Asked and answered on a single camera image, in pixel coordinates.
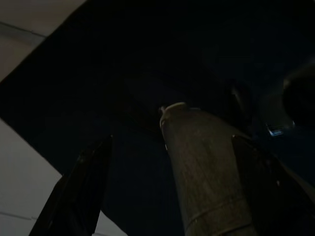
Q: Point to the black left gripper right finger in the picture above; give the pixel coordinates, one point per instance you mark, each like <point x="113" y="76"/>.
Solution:
<point x="278" y="201"/>

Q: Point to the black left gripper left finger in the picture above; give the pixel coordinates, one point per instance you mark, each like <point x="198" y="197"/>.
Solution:
<point x="76" y="196"/>

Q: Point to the grey cylindrical bottle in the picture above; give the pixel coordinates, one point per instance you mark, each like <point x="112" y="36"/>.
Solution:
<point x="204" y="167"/>

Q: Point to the white robot foot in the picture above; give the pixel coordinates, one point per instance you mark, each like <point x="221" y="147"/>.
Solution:
<point x="273" y="105"/>

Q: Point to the black floor mat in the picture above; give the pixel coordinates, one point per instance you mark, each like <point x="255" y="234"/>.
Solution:
<point x="98" y="86"/>

